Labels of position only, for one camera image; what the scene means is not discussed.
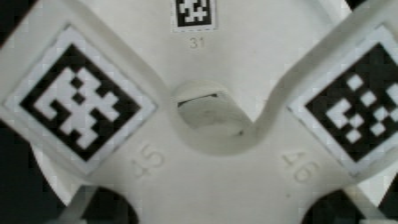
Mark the white cylindrical table leg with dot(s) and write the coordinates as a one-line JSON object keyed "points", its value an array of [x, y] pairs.
{"points": [[214, 118]]}

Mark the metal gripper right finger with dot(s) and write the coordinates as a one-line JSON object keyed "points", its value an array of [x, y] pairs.
{"points": [[345, 207]]}

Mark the white cross-shaped table base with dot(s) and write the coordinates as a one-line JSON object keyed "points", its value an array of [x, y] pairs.
{"points": [[81, 103]]}

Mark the white round table top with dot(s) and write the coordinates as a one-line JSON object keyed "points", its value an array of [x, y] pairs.
{"points": [[303, 55]]}

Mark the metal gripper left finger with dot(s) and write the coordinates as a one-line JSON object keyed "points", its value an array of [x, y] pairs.
{"points": [[98, 207]]}

